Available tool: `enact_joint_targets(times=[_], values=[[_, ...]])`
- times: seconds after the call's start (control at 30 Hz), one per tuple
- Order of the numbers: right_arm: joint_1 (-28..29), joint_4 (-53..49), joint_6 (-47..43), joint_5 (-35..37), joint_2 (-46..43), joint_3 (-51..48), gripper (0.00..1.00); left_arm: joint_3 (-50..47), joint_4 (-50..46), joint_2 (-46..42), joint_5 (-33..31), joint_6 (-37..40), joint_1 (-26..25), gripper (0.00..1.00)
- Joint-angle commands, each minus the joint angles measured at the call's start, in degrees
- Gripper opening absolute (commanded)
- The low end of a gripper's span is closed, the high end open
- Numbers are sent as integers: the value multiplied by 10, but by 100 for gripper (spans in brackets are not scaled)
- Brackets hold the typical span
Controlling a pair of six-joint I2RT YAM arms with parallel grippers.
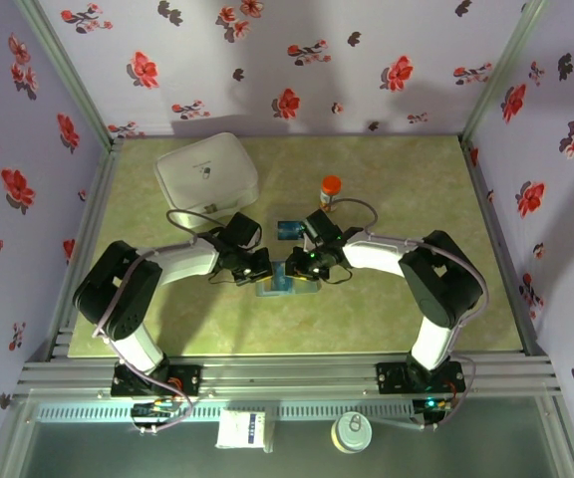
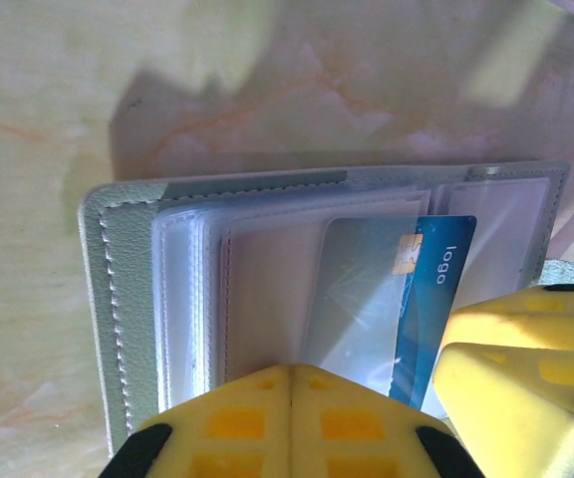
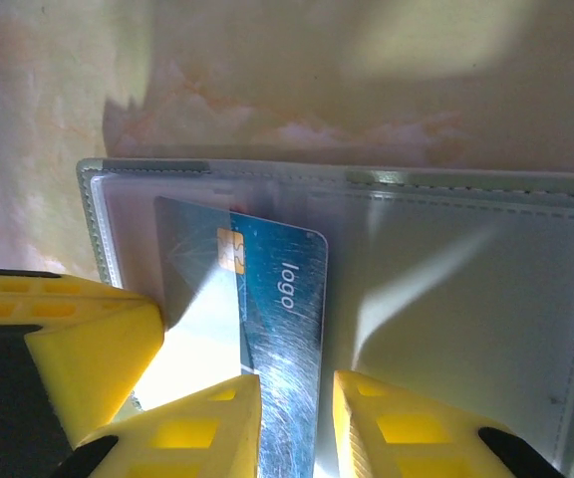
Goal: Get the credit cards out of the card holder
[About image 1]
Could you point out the blue VIP card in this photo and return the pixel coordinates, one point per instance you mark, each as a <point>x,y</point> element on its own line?
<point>289,230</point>
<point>279,278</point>

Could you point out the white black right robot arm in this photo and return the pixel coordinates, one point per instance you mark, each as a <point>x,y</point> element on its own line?
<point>374,259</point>

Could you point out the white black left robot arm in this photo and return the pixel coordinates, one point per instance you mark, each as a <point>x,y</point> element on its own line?
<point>187,259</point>

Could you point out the clear acrylic card box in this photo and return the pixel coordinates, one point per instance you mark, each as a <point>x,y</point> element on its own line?
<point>287,211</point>

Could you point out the orange-capped bottle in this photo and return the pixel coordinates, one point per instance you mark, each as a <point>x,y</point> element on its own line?
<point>331,185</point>

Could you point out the white plastic container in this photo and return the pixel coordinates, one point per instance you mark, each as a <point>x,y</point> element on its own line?
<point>202,169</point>

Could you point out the white box with blue print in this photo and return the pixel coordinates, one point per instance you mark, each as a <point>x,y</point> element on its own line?
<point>242,430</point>

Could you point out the small electronics board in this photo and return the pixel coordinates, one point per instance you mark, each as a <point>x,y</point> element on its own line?
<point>434,406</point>
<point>155,410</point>

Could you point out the silver tin can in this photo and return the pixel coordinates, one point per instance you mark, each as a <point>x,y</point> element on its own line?
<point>351,433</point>

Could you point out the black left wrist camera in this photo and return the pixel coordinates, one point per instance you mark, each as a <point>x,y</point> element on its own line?
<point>246,275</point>

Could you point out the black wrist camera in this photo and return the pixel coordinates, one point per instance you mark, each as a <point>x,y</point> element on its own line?
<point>246,275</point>
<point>314,271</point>

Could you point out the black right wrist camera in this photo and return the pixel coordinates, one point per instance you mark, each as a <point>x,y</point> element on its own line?
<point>314,271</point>

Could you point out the long aluminium frame rail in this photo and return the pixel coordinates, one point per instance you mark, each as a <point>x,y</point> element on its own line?
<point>287,376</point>

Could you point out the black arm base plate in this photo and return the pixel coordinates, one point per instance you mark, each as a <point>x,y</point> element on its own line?
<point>391,378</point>
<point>187,381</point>

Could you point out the aluminium side rail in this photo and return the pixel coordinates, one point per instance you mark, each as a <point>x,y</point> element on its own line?
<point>503,249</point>
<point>87,239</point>

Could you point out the aluminium frame upright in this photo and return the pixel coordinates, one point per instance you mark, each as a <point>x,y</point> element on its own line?
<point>506,65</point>
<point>63,70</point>

